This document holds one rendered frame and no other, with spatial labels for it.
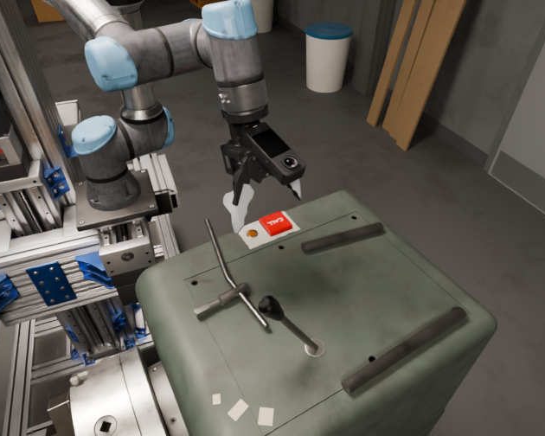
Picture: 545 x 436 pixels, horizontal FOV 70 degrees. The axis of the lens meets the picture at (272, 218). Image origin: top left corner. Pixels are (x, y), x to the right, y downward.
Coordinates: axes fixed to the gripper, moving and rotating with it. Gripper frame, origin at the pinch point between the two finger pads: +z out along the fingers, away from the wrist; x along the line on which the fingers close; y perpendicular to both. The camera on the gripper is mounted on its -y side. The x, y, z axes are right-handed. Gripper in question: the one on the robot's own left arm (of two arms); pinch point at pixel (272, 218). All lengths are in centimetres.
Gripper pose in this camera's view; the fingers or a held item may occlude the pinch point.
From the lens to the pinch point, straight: 72.0
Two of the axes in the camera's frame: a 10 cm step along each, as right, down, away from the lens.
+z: 1.5, 8.5, 5.0
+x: -7.8, 4.2, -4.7
